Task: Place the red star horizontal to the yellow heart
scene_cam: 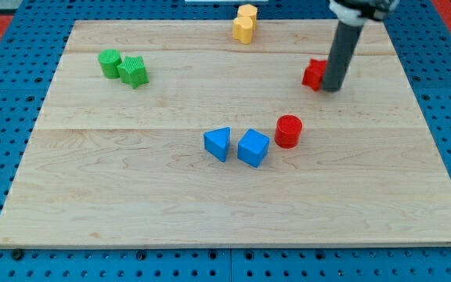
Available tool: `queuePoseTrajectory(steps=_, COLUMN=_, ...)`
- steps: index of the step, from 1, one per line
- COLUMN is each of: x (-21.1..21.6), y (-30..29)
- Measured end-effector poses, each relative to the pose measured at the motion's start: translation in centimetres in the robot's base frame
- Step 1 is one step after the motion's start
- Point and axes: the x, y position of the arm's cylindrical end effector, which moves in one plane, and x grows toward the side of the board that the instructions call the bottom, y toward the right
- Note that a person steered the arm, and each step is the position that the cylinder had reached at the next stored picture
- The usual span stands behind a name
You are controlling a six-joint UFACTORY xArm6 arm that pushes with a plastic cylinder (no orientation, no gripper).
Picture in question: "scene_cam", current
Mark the yellow hexagon block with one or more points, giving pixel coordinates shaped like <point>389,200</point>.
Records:
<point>248,10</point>

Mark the blue cube block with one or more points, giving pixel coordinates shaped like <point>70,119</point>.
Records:
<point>253,147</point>

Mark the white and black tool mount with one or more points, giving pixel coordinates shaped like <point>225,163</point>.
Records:
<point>356,12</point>

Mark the green cylinder block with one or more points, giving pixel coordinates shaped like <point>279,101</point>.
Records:
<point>109,59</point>

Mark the green star block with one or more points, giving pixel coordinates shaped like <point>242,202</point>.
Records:
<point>132,71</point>

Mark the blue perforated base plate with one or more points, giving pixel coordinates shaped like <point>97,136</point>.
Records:
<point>30,49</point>

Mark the wooden board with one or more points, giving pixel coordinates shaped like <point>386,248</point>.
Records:
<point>112,167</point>

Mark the red cylinder block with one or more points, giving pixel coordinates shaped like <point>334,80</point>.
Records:
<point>288,131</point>

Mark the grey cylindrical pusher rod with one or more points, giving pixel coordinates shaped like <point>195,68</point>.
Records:
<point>343,46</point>

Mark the blue triangle block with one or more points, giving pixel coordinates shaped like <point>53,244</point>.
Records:
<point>216,142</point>

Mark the yellow heart block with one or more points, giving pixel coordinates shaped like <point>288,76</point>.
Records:
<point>243,29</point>

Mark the red star block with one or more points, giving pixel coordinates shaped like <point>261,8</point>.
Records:
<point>313,74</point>

